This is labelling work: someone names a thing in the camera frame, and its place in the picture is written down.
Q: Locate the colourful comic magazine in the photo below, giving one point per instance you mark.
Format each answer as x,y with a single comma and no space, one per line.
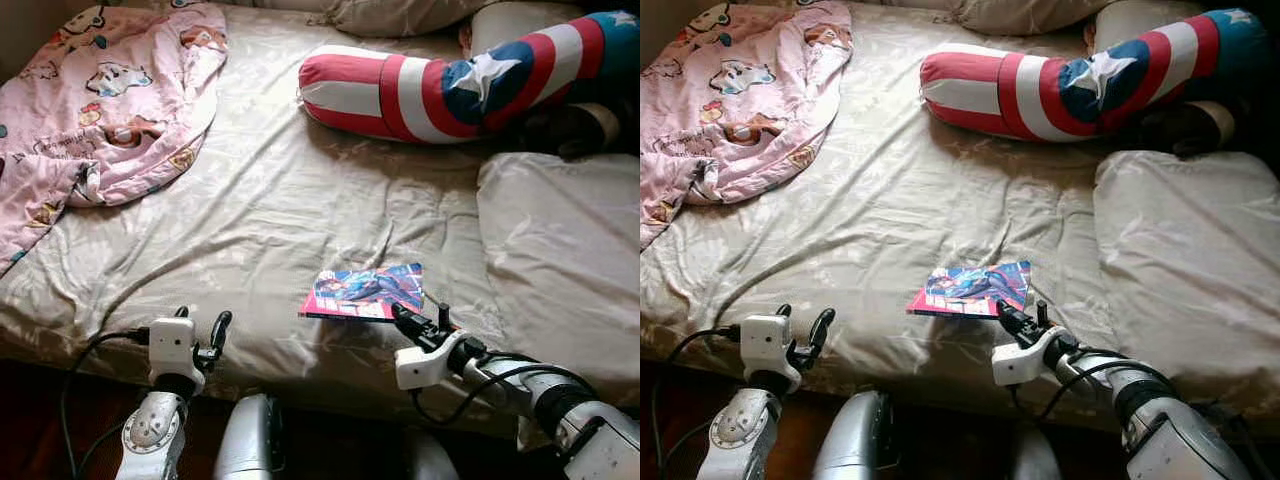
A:
975,287
365,290

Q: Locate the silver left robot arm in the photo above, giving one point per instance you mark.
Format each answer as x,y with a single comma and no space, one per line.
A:
740,440
155,440

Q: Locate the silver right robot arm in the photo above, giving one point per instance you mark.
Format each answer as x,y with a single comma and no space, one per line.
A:
1160,410
570,410

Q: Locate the silver right robot leg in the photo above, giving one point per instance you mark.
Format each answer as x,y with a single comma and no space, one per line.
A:
430,460
1035,460

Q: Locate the large beige floral pillow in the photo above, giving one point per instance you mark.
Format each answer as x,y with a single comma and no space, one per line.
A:
560,260

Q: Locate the beige floral bedsheet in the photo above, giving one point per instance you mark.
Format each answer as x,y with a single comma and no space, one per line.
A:
300,210
920,210

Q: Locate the pink cartoon print blanket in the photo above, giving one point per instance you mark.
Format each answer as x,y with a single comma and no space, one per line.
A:
740,100
110,110

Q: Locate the dark brown plush toy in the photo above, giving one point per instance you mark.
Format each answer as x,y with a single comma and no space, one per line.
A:
1175,128
560,130

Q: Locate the red white blue star pillow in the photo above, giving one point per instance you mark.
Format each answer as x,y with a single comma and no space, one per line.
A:
430,90
1050,90

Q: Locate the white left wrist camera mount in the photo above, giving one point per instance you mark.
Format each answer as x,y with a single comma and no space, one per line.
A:
765,348
172,350

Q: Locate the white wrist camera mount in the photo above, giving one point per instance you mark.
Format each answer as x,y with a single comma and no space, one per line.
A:
765,348
172,350
420,368
1015,365

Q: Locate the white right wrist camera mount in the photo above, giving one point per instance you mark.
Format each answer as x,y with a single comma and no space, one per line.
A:
1015,365
420,368

